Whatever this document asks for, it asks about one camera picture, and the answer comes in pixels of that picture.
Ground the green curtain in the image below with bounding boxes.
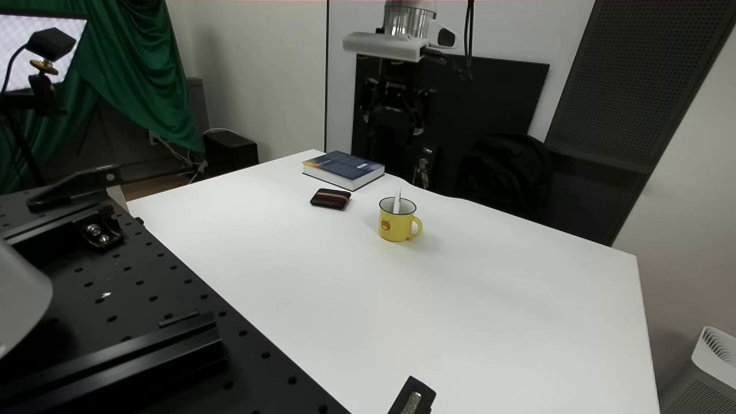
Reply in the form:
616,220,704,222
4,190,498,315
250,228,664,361
0,0,208,195

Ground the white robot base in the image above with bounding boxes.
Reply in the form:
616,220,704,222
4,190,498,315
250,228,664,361
0,237,56,365

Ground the black wallet with red stripe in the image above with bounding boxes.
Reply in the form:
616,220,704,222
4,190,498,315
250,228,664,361
308,186,355,213

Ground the white air purifier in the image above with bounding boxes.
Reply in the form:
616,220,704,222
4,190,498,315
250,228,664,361
662,325,736,414

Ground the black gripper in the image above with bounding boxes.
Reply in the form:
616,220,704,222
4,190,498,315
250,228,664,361
365,57,432,105

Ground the large dark wall panel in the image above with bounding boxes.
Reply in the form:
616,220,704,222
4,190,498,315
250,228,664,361
540,0,736,250

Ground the bright display screen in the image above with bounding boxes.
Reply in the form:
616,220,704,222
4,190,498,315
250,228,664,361
0,11,89,92

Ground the thin black vertical pole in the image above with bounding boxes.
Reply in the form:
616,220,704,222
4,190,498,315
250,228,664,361
321,0,333,154

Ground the black aluminium rail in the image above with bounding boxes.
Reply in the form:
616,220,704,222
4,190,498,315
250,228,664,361
0,313,231,414

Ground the black speaker box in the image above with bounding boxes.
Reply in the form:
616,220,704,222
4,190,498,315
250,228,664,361
201,126,260,177

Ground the black table edge clamp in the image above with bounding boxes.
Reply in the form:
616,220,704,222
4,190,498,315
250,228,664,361
386,376,439,414

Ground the yellow enamel mug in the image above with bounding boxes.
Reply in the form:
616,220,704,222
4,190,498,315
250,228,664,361
378,195,425,246

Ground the black perforated breadboard table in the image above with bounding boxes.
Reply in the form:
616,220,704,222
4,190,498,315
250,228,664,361
0,186,352,414

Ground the small black metal bracket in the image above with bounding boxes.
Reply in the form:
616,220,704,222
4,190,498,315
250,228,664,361
78,216,126,253

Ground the black office chair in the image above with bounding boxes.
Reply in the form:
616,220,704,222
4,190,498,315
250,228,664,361
458,132,557,222

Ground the thick blue hardcover book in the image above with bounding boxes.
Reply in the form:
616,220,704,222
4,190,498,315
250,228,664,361
301,151,386,194

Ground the black camera on stand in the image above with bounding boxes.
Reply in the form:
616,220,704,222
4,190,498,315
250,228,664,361
0,26,78,190

